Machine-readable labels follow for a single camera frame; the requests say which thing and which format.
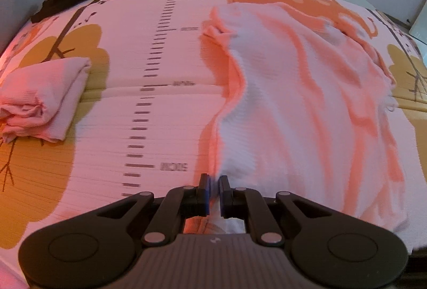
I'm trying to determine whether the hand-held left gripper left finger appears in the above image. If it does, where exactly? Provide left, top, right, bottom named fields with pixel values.
left=93, top=173, right=211, bottom=246

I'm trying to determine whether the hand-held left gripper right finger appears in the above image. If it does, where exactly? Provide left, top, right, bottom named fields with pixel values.
left=218, top=175, right=337, bottom=247

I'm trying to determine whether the white baby bodysuit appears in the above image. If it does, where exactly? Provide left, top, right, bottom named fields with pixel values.
left=197, top=2, right=409, bottom=236

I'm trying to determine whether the printed play mat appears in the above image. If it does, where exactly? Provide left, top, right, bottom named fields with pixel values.
left=0, top=0, right=427, bottom=276

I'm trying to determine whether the folded white garment pile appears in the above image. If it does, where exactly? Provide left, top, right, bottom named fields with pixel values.
left=0, top=57, right=92, bottom=144

